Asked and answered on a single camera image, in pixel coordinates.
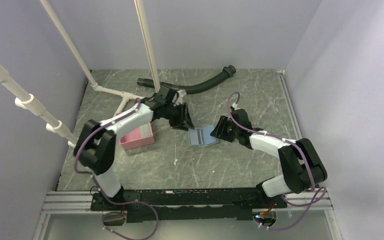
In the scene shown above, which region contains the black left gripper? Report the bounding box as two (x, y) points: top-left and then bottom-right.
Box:
(163, 102), (195, 132)

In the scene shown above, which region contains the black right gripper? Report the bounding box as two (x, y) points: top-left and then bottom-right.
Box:
(210, 115), (240, 142)

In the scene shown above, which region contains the white card with black stripe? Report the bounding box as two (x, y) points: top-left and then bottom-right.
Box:
(188, 128), (205, 146)

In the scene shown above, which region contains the mint green card holder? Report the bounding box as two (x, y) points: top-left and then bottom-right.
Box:
(185, 124), (219, 148)

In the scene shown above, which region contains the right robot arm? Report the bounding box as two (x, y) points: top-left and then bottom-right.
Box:
(210, 109), (328, 208)

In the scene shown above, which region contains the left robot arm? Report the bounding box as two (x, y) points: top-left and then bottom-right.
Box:
(73, 86), (194, 210)

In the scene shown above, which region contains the pink card box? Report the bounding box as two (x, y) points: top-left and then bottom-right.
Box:
(114, 112), (155, 151)

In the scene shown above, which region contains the white PVC pipe with fittings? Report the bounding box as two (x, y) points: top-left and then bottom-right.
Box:
(0, 64), (78, 147)

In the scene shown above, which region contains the black corrugated hose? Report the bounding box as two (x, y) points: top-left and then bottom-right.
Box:
(136, 65), (237, 96)

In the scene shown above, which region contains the white PVC pipe frame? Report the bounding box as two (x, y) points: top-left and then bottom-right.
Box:
(38, 0), (164, 115)

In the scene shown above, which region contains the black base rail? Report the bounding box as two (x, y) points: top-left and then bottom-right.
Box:
(90, 187), (287, 223)

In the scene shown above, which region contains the aluminium frame rail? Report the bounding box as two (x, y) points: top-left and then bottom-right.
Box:
(41, 191), (334, 214)

